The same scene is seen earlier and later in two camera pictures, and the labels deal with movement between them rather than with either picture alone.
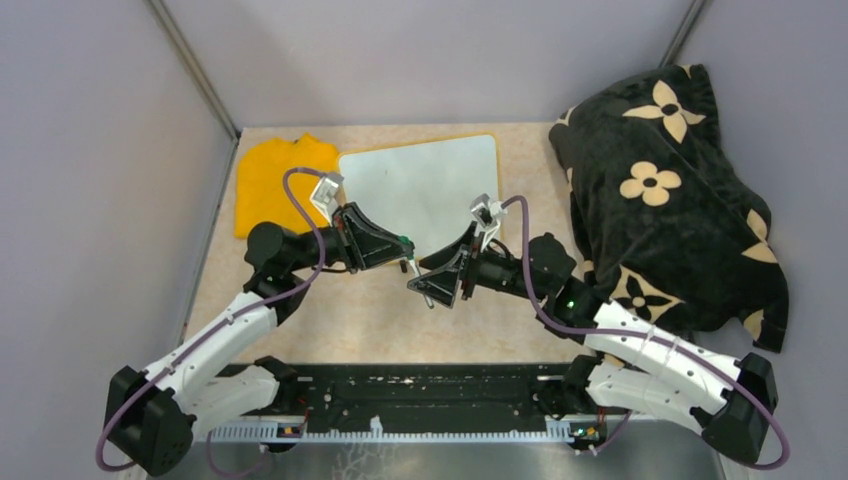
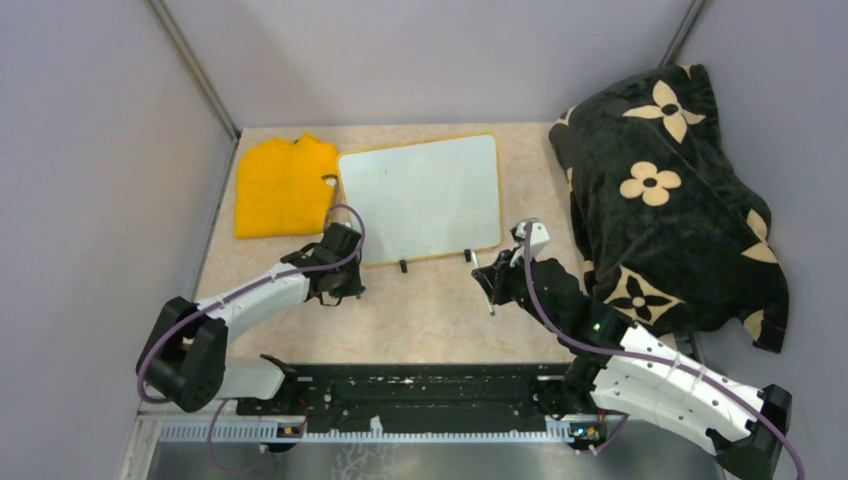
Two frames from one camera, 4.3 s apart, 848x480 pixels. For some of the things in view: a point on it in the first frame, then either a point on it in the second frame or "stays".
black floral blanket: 662,224 stays
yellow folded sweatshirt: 260,195 stays
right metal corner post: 682,34 stays
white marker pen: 419,274 → 488,304
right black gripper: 442,283 → 495,277
